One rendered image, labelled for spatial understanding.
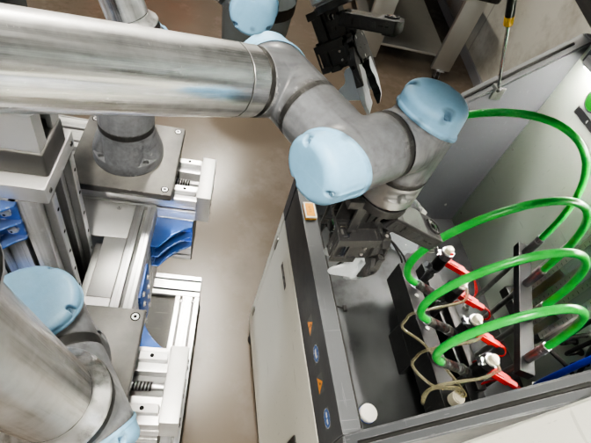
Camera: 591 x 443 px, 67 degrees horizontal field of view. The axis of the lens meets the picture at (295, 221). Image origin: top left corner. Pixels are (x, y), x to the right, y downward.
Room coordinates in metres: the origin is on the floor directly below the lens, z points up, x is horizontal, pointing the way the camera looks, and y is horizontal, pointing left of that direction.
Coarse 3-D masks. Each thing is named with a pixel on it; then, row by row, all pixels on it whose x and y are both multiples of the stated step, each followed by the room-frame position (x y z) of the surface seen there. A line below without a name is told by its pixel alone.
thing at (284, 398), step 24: (288, 264) 0.73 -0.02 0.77; (264, 288) 0.83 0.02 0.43; (288, 288) 0.67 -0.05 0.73; (264, 312) 0.76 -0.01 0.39; (288, 312) 0.62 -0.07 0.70; (264, 336) 0.70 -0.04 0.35; (288, 336) 0.57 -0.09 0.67; (264, 360) 0.63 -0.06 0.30; (288, 360) 0.52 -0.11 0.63; (264, 384) 0.57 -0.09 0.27; (288, 384) 0.47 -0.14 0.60; (264, 408) 0.51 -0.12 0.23; (288, 408) 0.42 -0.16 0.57; (312, 408) 0.37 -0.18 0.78; (264, 432) 0.44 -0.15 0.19; (288, 432) 0.37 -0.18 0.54; (312, 432) 0.32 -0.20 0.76
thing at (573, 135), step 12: (492, 108) 0.75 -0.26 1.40; (504, 108) 0.75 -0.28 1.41; (540, 120) 0.74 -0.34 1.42; (552, 120) 0.74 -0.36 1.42; (564, 132) 0.74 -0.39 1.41; (576, 132) 0.75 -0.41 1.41; (576, 144) 0.74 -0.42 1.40; (588, 156) 0.74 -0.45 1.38; (588, 168) 0.74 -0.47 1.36; (576, 192) 0.74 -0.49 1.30; (564, 216) 0.74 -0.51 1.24; (552, 228) 0.74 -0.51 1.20; (540, 240) 0.74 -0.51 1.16
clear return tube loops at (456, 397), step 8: (464, 288) 0.58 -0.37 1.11; (448, 304) 0.54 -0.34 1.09; (456, 304) 0.55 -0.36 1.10; (416, 312) 0.52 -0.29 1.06; (480, 336) 0.49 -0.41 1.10; (424, 344) 0.49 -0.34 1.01; (464, 344) 0.47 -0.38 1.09; (432, 352) 0.47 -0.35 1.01; (480, 376) 0.41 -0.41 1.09; (488, 376) 0.42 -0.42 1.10; (432, 384) 0.41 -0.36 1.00; (440, 384) 0.38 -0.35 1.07; (448, 384) 0.38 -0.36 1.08; (424, 392) 0.37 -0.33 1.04; (456, 392) 0.41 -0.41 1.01; (464, 392) 0.41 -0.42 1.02; (424, 400) 0.38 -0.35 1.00; (448, 400) 0.40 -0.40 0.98; (456, 400) 0.40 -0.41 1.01; (464, 400) 0.40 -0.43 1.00
